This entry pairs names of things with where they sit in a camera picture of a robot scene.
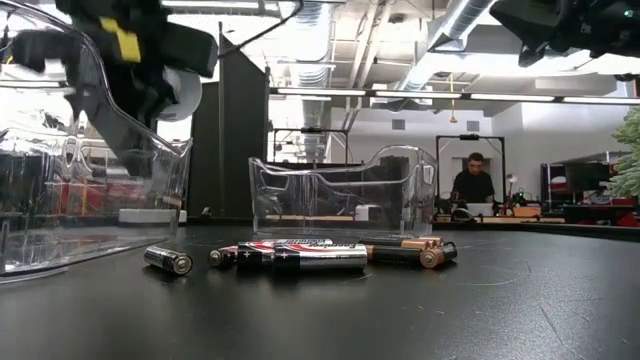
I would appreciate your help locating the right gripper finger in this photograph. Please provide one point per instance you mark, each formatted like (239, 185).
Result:
(535, 22)

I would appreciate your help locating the wooden workbench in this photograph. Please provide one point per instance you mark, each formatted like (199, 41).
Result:
(525, 219)

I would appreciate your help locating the silver black AA battery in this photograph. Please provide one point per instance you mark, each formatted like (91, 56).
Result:
(220, 257)
(330, 257)
(300, 243)
(250, 257)
(167, 260)

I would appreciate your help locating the person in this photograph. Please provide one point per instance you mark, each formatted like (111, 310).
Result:
(472, 187)

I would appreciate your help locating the clear plastic bin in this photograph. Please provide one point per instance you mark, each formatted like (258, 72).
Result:
(50, 225)
(350, 200)

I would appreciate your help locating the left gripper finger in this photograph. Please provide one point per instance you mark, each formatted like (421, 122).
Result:
(190, 50)
(95, 100)

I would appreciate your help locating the green artificial potted plant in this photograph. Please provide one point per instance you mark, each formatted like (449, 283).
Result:
(630, 160)

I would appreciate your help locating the silver flexible duct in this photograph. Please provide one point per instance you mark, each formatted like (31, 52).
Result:
(315, 75)

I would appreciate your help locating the black shelf unit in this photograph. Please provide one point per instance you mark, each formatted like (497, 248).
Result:
(585, 177)

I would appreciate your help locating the black partition panel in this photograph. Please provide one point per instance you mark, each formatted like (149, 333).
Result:
(235, 150)

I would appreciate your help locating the silver ceiling air duct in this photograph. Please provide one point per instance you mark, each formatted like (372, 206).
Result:
(450, 30)

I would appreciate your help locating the long hanging light fixture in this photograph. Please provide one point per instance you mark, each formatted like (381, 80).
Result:
(420, 94)

